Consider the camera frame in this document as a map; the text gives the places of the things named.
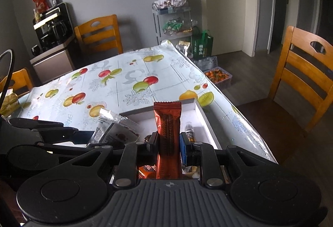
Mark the fruit print tablecloth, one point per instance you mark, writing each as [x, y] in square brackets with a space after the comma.
[117, 78]

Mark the grey storage trolley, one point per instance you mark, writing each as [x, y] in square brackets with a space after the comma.
[157, 24]

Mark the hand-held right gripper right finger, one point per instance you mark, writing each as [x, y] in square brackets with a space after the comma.
[183, 149]

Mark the black cup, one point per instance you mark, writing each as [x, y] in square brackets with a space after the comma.
[35, 50]

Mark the clear crate of oranges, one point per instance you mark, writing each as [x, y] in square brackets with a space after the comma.
[218, 76]

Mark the clear pastry packet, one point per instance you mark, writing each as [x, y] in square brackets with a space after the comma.
[191, 170]

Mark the green shopping bag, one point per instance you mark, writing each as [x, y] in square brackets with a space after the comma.
[203, 43]

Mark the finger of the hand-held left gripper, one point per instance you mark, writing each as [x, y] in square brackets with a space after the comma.
[85, 136]
[39, 122]

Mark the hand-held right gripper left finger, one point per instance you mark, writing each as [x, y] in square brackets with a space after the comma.
[153, 142]

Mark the orange-red snack bar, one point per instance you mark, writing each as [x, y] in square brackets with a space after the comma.
[167, 122]

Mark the pile of green candies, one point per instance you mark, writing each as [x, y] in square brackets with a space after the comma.
[173, 26]

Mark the small orange snack packet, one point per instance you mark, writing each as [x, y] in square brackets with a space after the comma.
[147, 171]

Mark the gold tissue pack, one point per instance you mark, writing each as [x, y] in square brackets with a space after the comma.
[9, 104]

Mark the clear crate of bottles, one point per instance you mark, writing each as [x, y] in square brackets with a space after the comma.
[206, 63]

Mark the white cardboard box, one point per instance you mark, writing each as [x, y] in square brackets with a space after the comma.
[200, 117]

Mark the silver snack packet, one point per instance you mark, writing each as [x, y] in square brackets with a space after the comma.
[111, 122]

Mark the white and black bag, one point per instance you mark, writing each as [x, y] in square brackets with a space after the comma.
[183, 47]

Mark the black coffee machine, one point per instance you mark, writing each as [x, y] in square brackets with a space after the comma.
[52, 26]

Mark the wooden chair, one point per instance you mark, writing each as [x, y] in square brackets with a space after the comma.
[299, 60]
[20, 81]
[104, 37]

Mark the red snack bag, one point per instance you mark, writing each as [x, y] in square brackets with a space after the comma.
[41, 0]

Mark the small grey jar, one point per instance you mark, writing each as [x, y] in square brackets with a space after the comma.
[55, 1]

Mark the white door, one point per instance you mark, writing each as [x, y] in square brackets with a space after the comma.
[223, 3]

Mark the grey cabinet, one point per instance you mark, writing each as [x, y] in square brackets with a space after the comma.
[52, 65]

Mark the dark cartoon snack stick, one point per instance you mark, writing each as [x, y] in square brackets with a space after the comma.
[189, 130]

